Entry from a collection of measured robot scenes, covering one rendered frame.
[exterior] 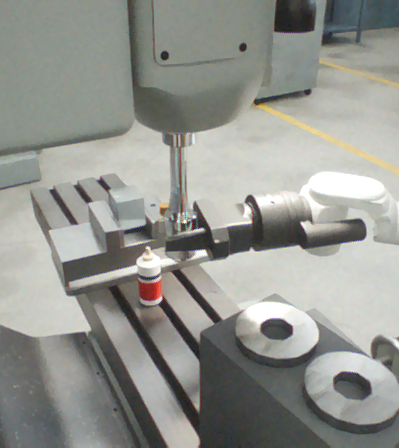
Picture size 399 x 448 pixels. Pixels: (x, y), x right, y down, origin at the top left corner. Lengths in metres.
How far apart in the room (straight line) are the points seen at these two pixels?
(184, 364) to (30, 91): 0.48
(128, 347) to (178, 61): 0.47
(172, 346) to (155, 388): 0.09
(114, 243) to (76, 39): 0.52
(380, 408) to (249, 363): 0.13
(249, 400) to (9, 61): 0.39
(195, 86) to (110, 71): 0.11
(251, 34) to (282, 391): 0.37
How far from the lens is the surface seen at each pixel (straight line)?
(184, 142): 0.67
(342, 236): 0.78
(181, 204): 0.72
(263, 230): 0.75
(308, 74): 5.63
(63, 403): 0.86
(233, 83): 0.60
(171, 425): 0.74
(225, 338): 0.58
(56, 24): 0.49
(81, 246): 0.98
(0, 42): 0.48
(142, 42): 0.54
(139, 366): 0.82
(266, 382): 0.54
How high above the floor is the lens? 1.53
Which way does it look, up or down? 30 degrees down
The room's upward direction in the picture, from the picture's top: straight up
